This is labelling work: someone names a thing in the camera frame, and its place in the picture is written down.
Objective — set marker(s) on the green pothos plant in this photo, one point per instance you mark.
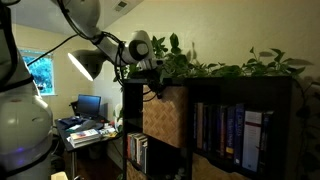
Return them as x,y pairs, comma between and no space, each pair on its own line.
180,63

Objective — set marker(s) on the blue cloth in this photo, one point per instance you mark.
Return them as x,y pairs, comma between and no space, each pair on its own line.
71,121

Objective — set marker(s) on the ceiling vent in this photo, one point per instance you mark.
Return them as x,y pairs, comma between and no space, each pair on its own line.
120,5

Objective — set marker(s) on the white lamp shade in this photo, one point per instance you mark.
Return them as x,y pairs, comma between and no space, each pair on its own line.
88,65

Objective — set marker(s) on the woven bamboo basket with notch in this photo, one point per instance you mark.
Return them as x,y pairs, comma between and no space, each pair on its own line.
165,116

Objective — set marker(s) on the dark blue book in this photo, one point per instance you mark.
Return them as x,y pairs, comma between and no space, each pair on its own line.
145,156

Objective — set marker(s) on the dark desk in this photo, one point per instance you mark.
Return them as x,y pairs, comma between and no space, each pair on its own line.
66,140

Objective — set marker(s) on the cream box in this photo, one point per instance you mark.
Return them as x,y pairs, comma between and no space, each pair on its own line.
59,176

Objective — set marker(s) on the black book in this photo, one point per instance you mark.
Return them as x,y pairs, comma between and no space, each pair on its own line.
267,140

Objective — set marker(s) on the tan brown book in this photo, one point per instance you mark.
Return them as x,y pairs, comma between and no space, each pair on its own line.
199,126

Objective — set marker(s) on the colourful book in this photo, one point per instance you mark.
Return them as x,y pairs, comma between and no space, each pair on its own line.
108,131

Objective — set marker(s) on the dark cube shelf unit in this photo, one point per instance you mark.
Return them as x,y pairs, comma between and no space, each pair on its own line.
206,90

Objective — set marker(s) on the stack of white books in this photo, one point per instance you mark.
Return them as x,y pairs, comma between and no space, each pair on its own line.
83,137

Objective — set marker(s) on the open laptop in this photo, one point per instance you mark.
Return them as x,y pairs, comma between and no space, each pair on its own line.
89,105

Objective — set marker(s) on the blue book yellow label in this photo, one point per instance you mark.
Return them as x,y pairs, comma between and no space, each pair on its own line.
231,133

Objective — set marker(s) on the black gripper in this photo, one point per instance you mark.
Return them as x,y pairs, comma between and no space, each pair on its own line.
154,78

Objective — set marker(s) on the orange book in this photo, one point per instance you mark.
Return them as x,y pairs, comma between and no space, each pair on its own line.
129,146

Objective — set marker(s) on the window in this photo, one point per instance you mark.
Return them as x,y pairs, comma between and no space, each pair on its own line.
40,73

